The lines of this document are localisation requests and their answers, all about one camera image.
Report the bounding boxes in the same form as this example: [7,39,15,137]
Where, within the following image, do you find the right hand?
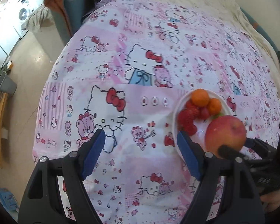
[260,189,280,212]

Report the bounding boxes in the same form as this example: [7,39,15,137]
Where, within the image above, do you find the pink cartoon cat bedsheet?
[33,0,280,223]

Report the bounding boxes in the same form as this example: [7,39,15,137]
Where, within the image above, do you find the white strawberry pattern plate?
[172,90,233,161]

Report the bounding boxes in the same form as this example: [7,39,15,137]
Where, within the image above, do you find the green lime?
[212,112,225,119]

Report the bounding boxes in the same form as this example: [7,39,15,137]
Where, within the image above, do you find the red grape tomato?
[183,124,197,136]

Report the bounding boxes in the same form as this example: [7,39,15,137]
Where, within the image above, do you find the small red round fruit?
[198,107,210,120]

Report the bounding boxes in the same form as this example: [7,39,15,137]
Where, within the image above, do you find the large red apple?
[204,115,247,157]

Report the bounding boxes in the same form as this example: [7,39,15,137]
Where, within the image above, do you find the grey waste bin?
[0,71,17,96]

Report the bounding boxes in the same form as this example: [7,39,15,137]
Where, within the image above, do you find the orange tangerine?
[191,88,210,108]
[207,98,222,116]

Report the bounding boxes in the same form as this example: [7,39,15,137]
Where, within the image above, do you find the white washing machine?
[7,0,40,38]

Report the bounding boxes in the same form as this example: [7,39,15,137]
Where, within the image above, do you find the red strawberry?
[177,107,199,130]

